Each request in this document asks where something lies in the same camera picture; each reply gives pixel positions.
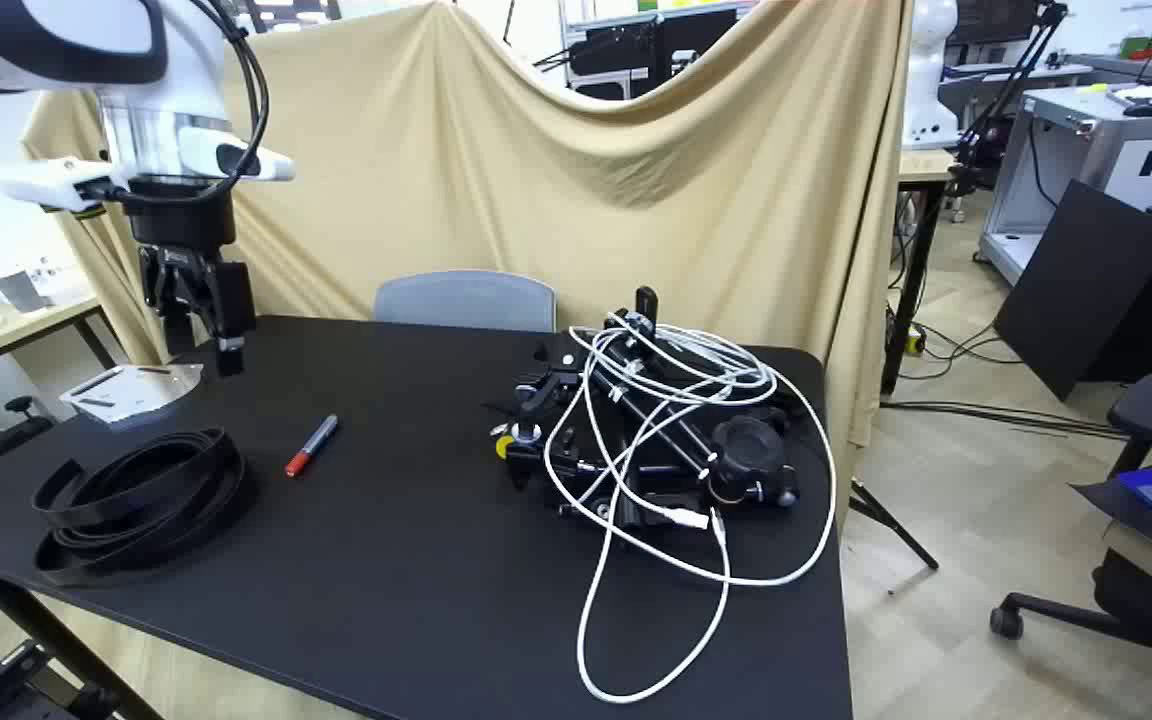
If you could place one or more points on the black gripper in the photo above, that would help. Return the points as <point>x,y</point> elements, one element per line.
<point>180,223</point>

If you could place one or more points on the marker with red cap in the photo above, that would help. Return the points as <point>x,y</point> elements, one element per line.
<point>314,445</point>

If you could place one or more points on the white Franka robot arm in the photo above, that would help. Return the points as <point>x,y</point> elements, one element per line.
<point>137,95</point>

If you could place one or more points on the white paper card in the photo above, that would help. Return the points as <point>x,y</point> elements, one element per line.
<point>130,392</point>

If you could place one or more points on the light wooden side desk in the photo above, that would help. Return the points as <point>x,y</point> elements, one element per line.
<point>11,324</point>

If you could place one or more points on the grey chair backrest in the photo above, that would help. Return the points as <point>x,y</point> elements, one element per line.
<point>464,302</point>

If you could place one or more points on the beige cloth backdrop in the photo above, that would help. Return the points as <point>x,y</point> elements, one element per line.
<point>579,184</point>

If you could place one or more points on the wooden table with black legs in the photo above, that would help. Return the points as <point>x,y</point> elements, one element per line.
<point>921,242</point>

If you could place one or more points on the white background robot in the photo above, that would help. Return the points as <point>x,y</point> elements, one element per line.
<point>928,72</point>

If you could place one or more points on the black flat panel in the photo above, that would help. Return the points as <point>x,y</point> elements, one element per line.
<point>1082,287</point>

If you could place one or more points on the grey metal cabinet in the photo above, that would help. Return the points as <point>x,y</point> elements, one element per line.
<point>1111,163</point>

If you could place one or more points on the black office chair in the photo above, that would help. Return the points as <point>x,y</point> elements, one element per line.
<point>1138,534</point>

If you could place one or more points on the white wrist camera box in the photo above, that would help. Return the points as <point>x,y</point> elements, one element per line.
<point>81,182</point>

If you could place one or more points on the black camera mount clutter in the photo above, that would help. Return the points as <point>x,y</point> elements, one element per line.
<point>660,442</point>

